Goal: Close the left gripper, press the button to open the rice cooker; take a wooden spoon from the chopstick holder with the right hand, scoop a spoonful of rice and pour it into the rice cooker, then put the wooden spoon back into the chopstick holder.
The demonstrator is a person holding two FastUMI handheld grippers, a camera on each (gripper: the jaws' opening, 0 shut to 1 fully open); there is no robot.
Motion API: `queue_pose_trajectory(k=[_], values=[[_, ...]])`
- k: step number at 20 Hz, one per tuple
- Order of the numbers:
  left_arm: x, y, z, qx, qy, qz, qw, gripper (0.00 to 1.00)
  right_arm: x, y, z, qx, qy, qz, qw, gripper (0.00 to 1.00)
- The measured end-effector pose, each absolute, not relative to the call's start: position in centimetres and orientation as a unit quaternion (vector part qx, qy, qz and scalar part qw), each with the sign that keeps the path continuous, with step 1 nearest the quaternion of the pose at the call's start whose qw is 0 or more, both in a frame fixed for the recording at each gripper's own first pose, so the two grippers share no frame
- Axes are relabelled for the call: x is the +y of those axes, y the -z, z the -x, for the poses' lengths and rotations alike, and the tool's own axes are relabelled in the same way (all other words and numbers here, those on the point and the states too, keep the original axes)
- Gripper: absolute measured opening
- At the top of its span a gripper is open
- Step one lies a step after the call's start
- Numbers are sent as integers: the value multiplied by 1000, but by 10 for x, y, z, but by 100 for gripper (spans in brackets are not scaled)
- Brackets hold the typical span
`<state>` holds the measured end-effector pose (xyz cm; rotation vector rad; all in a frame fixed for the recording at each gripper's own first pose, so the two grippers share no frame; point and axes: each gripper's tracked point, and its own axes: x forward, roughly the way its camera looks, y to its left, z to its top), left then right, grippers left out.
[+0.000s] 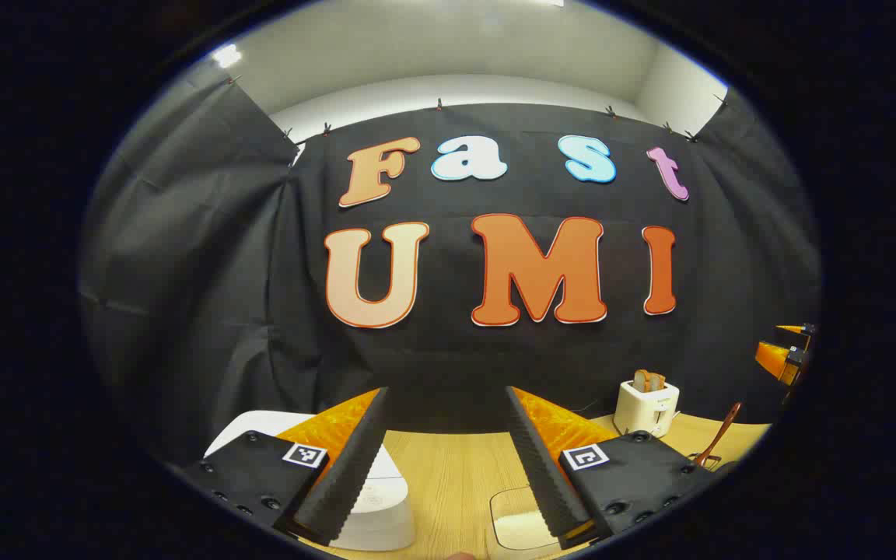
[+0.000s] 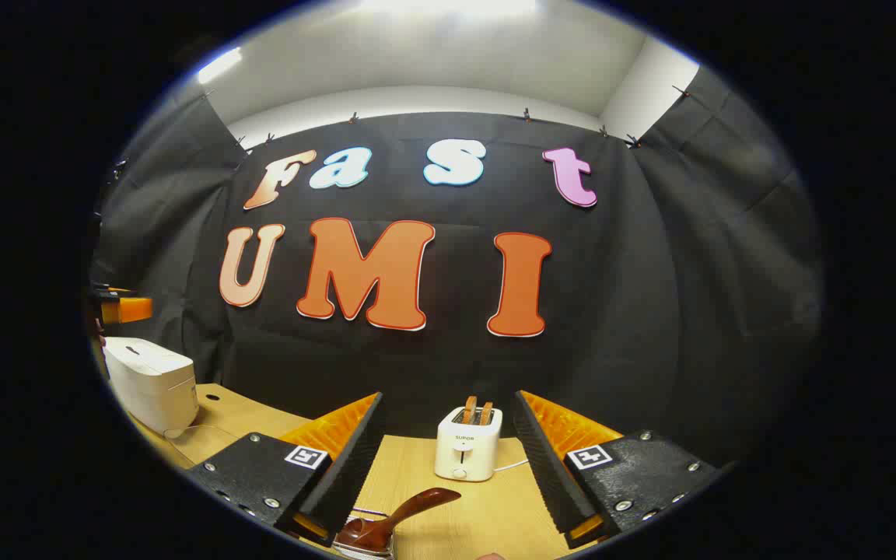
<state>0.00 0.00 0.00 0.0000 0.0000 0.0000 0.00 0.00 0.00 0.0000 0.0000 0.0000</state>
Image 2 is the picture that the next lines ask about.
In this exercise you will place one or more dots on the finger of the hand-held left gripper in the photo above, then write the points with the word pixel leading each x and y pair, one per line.
pixel 127 309

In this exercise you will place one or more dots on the toasted bread slice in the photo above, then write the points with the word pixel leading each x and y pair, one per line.
pixel 469 408
pixel 486 412

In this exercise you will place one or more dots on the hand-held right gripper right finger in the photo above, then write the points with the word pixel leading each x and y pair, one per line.
pixel 545 467

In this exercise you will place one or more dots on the white rice cooker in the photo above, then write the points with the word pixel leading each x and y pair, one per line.
pixel 152 381

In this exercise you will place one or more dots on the row of small cloth clips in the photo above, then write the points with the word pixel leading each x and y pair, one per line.
pixel 526 115

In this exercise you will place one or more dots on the brown wooden spoon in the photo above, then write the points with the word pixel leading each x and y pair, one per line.
pixel 409 509

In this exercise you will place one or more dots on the black backdrop cloth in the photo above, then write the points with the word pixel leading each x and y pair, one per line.
pixel 650 311

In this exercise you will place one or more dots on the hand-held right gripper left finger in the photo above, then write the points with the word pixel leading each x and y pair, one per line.
pixel 355 467

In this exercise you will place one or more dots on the white toaster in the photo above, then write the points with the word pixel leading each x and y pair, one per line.
pixel 467 455

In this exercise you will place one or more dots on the ceiling light panel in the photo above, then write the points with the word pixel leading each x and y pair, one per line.
pixel 448 6

